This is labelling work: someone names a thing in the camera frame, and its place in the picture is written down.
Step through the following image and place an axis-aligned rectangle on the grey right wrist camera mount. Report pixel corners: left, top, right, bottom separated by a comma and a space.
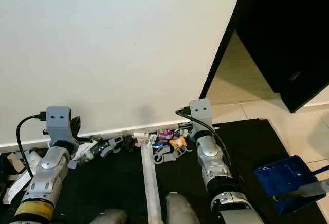
189, 99, 214, 137

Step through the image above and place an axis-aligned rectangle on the grey plastic part with ring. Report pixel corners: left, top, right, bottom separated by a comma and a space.
153, 146, 178, 164

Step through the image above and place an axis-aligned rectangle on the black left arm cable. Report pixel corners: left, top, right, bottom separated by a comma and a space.
16, 112, 48, 178

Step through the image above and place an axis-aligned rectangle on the white paper strip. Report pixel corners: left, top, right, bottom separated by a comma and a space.
4, 170, 31, 204

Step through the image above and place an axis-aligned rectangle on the blue dustpan with long handle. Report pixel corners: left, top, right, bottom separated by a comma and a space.
253, 155, 329, 217

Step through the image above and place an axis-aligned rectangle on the small grey plastic part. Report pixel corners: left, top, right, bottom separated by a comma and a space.
105, 136, 126, 155

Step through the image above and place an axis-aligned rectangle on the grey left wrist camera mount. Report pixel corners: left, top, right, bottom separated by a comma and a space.
46, 106, 72, 145

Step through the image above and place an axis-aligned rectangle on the orange snack packet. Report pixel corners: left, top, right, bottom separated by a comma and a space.
170, 136, 187, 150

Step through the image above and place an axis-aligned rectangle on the brown cardboard piece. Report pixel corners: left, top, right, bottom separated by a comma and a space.
8, 152, 26, 172

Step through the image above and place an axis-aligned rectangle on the purple wrapper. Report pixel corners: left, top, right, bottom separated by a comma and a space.
157, 129, 174, 140

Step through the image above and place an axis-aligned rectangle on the black door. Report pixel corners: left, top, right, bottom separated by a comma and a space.
236, 0, 329, 113

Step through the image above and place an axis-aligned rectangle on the black door frame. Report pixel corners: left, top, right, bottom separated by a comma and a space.
199, 0, 255, 100

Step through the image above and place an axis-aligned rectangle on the black floor mat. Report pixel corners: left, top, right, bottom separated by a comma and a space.
0, 119, 306, 224

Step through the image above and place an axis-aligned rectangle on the clear plastic bottle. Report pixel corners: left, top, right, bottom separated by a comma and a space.
174, 123, 191, 136

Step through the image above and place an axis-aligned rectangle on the white plastic piece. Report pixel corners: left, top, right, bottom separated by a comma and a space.
132, 132, 150, 142

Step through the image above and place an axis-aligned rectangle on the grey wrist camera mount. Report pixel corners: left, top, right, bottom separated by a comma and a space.
189, 99, 214, 137
46, 106, 72, 145

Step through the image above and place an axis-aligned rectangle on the grey robot left leg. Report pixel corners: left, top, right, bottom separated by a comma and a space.
90, 209, 129, 224

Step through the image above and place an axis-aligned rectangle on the grey robot right leg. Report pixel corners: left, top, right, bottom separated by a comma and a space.
164, 192, 206, 224

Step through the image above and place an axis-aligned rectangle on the grey robot leg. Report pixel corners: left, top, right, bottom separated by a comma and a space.
164, 192, 206, 224
90, 209, 129, 224

